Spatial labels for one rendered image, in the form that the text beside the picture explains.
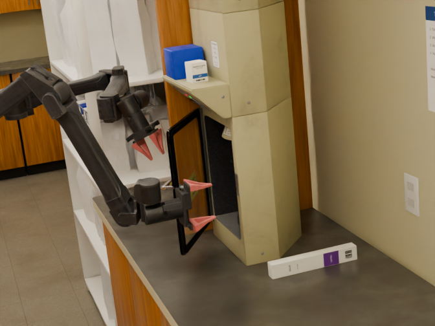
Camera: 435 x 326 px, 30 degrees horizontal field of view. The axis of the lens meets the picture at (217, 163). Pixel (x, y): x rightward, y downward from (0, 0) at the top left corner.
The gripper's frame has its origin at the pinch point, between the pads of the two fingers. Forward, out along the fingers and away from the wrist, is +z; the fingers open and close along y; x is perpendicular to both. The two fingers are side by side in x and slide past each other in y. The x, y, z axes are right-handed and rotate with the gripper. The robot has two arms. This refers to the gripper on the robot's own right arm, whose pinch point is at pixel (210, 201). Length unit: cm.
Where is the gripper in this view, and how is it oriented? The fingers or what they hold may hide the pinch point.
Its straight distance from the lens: 230.8
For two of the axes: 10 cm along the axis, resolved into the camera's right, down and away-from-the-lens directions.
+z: 9.4, -1.8, 2.9
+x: -3.2, -2.3, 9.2
